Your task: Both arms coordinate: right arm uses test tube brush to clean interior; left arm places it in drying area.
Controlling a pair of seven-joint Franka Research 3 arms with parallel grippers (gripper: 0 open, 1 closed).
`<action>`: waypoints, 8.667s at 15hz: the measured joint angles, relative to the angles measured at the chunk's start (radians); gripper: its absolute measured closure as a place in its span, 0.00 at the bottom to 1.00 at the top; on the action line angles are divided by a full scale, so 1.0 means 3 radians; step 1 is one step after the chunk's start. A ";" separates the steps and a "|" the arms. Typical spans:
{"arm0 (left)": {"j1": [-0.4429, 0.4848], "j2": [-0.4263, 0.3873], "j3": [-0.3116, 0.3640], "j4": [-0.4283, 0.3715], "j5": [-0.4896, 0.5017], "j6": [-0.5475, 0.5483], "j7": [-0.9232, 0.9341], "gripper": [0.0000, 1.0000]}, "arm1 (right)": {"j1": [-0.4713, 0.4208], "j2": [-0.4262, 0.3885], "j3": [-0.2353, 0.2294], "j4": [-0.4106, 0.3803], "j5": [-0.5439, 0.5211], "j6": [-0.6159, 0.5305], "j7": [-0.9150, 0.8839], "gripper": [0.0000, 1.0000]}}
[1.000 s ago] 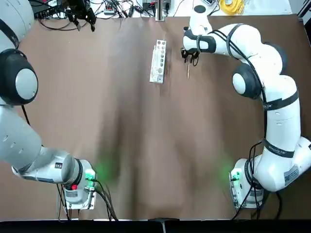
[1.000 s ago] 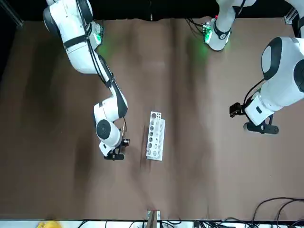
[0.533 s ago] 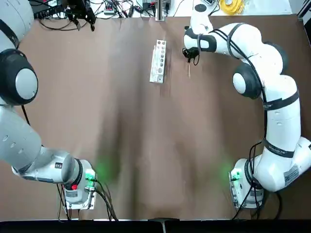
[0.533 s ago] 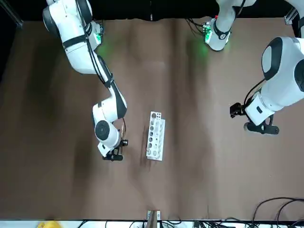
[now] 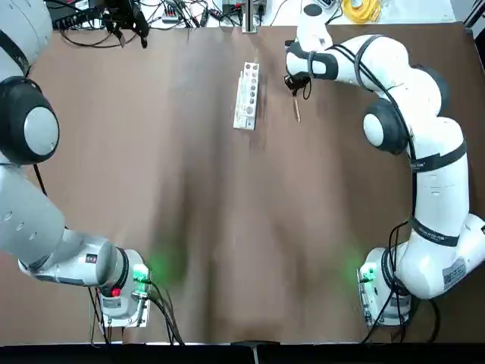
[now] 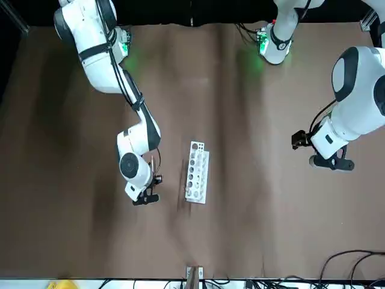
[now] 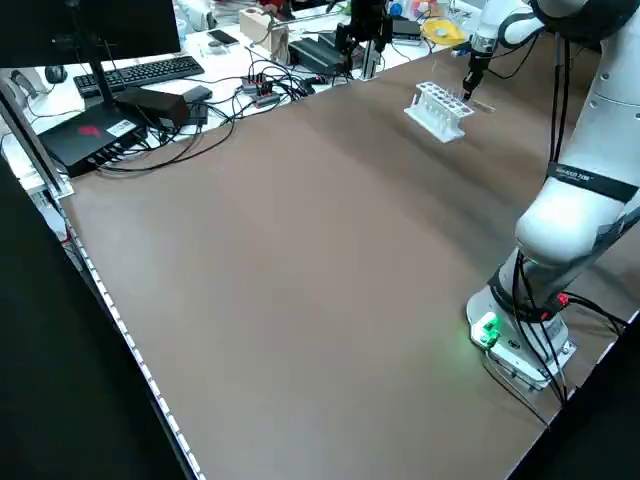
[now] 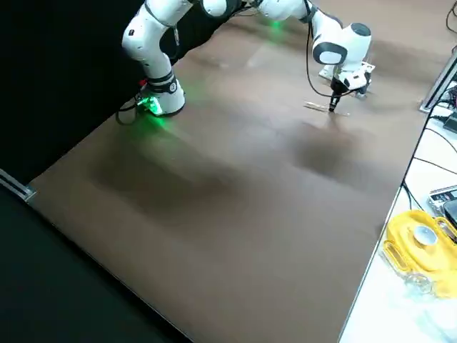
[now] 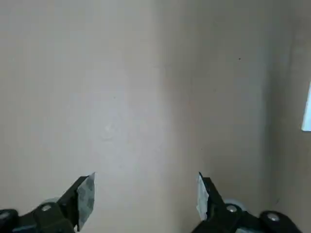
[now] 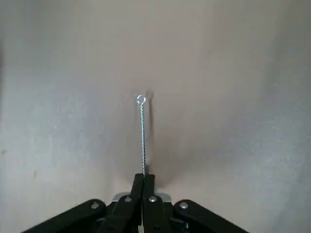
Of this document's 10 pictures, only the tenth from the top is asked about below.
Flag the twisted wire test tube brush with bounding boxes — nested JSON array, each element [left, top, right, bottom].
[[136, 94, 147, 233]]

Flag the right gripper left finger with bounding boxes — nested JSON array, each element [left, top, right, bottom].
[[21, 173, 144, 233]]

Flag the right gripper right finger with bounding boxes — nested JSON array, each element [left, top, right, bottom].
[[143, 174, 243, 233]]

